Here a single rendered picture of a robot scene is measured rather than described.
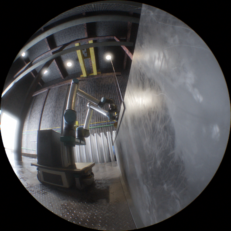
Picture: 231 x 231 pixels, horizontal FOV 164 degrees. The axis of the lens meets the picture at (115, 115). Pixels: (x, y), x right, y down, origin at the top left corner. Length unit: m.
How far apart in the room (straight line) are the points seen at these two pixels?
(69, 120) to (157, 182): 0.87
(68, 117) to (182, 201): 0.94
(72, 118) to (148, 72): 0.84
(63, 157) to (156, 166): 1.15
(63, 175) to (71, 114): 0.72
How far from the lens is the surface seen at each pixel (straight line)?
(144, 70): 0.17
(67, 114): 0.92
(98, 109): 1.51
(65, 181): 1.08
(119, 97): 9.36
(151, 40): 0.15
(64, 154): 1.21
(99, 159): 3.66
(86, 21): 11.74
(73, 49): 5.90
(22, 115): 4.29
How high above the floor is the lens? 0.52
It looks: 23 degrees up
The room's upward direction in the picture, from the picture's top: 10 degrees counter-clockwise
